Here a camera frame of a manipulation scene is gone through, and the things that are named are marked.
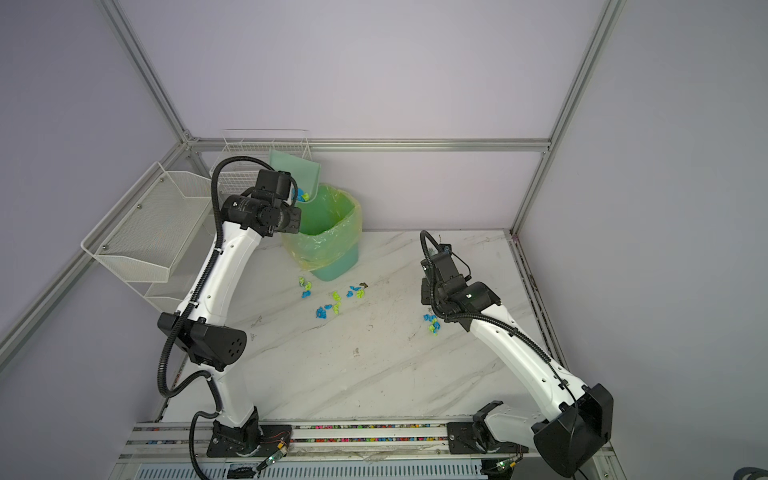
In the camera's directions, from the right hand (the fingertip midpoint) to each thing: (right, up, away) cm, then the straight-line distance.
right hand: (432, 283), depth 78 cm
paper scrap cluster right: (+3, -14, +15) cm, 21 cm away
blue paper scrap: (-34, -11, +19) cm, 41 cm away
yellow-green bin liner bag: (-29, +16, +8) cm, 34 cm away
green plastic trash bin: (-27, +4, +15) cm, 32 cm away
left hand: (-40, +17, 0) cm, 44 cm away
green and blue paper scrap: (-41, -3, +26) cm, 48 cm away
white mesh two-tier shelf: (-73, +13, 0) cm, 74 cm away
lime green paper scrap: (-22, -6, +23) cm, 32 cm away
